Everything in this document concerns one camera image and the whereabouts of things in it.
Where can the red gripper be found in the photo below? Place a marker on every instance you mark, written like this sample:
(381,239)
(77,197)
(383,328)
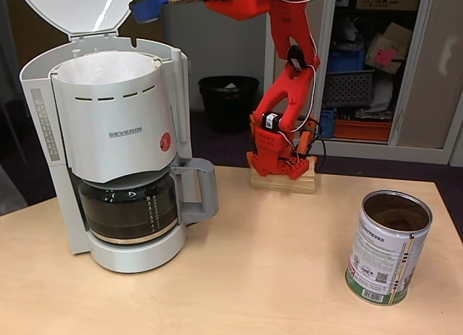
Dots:
(216,2)

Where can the brown ground coffee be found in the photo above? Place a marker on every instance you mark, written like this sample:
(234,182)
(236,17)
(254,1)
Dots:
(394,215)

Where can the white green coffee tin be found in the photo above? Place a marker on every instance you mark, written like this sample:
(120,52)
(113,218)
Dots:
(380,262)

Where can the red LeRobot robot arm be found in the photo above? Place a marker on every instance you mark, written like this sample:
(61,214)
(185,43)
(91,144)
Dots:
(293,24)

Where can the white paper coffee filter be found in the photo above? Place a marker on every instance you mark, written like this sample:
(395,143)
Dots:
(108,65)

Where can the white drip coffee maker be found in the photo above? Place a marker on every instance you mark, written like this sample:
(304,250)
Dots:
(108,110)

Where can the black waste bin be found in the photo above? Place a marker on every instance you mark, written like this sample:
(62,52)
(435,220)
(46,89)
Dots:
(224,107)

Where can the black crumpled bag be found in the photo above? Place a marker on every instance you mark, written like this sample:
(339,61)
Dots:
(347,34)

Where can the large blue plastic crate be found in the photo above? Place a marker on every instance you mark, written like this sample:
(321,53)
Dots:
(345,62)

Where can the grey perforated crate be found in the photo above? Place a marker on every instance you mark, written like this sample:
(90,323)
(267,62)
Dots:
(351,89)

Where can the small blue plastic crate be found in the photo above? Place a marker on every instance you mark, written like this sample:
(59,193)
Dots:
(328,123)

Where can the orange printed clamp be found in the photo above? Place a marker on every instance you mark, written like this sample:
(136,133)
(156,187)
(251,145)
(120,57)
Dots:
(305,141)

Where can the cardboard box pink sticker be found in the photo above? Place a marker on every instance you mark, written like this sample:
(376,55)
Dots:
(383,54)

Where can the white plastic bag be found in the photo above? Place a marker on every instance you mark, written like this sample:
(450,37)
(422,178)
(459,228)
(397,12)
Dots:
(381,94)

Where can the orange plastic crate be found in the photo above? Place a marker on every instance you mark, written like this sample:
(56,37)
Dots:
(365,129)

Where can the light wooden base block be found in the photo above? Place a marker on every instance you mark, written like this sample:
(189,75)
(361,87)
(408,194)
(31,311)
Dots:
(282,185)

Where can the grey tambour door cabinet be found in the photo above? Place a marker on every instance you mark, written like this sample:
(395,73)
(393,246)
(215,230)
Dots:
(445,96)

